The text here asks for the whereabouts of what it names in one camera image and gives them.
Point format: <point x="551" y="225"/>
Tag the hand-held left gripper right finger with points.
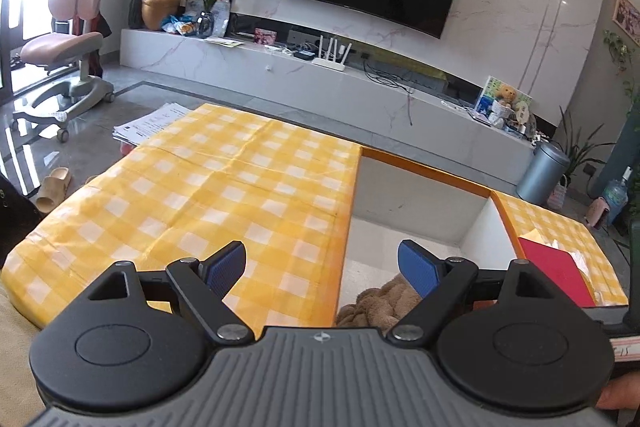
<point x="419" y="269"/>

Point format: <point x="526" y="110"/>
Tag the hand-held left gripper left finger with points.
<point x="226" y="269"/>

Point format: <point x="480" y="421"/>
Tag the red box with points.
<point x="550" y="267"/>

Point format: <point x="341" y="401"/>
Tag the person's right hand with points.
<point x="620" y="396"/>

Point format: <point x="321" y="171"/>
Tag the brown plush toy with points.
<point x="370" y="307"/>

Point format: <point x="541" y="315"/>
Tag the white storage compartment orange rim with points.
<point x="400" y="197"/>

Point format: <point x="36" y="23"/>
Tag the blue water bottle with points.
<point x="615" y="202"/>

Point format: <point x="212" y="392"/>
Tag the grey trash can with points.
<point x="542" y="174"/>

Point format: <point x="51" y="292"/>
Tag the stack of printed papers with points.
<point x="150" y="122"/>

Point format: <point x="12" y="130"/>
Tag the potted floor plant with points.
<point x="582" y="157"/>

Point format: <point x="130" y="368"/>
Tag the teddy bear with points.
<point x="506" y="99"/>

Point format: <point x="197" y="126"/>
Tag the tan slipper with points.
<point x="52" y="189"/>

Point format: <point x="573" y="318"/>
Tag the white marble television stand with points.
<point x="310" y="97"/>

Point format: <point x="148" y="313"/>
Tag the beige cloth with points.
<point x="20" y="357"/>

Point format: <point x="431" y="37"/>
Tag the black bag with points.
<point x="12" y="202"/>

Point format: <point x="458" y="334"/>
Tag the loose papers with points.
<point x="222" y="42"/>

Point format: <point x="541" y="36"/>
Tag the white router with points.
<point x="330" y="59"/>

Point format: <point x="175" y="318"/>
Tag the pink tissue box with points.
<point x="265" y="37"/>

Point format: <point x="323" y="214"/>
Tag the glass jar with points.
<point x="206" y="26"/>

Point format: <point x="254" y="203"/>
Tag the snack bags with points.
<point x="180" y="26"/>

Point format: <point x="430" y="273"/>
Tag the gold round vase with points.
<point x="160" y="7"/>

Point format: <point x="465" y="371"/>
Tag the hanging vine plant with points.
<point x="620" y="52"/>

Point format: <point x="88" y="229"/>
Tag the dark vase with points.
<point x="135" y="9"/>

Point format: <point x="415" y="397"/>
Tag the pink desk chair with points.
<point x="60" y="47"/>

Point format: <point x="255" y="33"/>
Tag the black picture frame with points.
<point x="225" y="7"/>

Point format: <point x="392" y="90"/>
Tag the framed wall picture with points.
<point x="627" y="16"/>

